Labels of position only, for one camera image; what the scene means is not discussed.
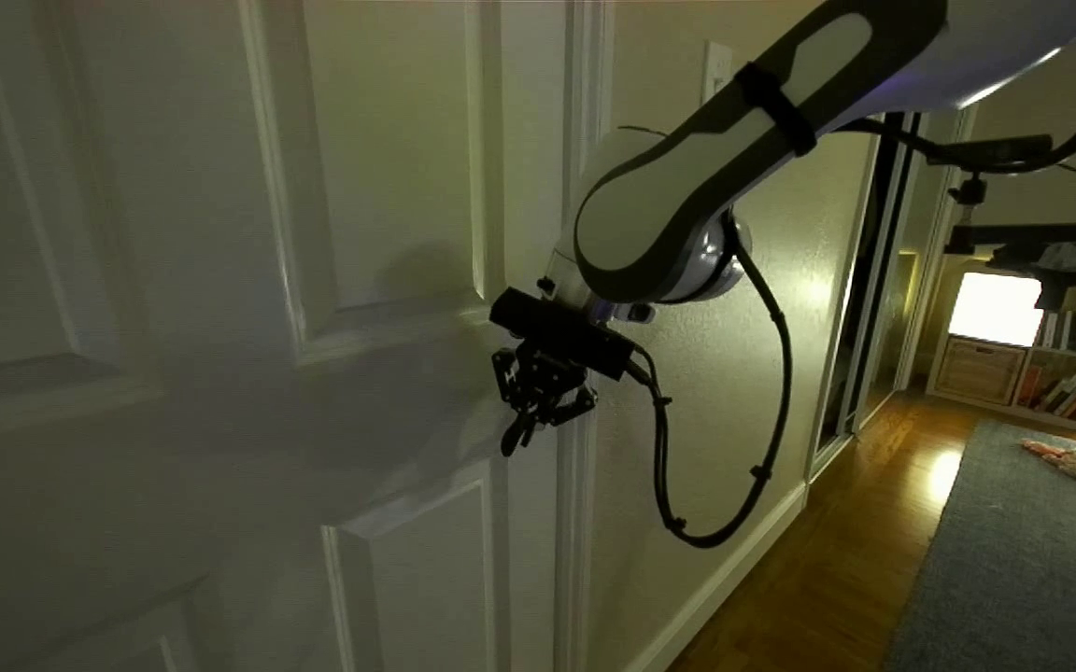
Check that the wooden bookshelf with books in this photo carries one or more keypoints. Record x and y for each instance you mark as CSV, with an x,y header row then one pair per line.
x,y
1062,377

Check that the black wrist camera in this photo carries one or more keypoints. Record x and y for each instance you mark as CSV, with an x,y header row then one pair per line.
x,y
558,330

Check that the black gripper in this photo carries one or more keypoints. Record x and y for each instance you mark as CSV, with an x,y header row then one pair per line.
x,y
548,363

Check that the white light switch plate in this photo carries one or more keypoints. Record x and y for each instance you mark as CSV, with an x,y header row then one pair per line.
x,y
717,69

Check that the white baseboard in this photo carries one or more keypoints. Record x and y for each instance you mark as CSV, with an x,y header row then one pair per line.
x,y
717,582

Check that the white panel door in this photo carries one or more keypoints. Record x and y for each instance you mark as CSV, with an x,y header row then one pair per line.
x,y
189,312

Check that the sliding closet door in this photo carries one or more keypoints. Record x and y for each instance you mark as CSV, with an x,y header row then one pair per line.
x,y
869,286

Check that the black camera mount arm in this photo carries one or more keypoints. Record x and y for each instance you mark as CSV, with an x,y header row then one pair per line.
x,y
1036,242

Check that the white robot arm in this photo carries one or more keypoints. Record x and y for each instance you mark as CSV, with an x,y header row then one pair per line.
x,y
712,161

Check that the white door frame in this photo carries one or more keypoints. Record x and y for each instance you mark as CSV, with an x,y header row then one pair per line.
x,y
589,88

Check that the grey rug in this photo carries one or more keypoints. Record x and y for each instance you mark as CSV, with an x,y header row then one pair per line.
x,y
1036,573

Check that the bright window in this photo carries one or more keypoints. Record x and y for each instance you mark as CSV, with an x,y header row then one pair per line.
x,y
994,306

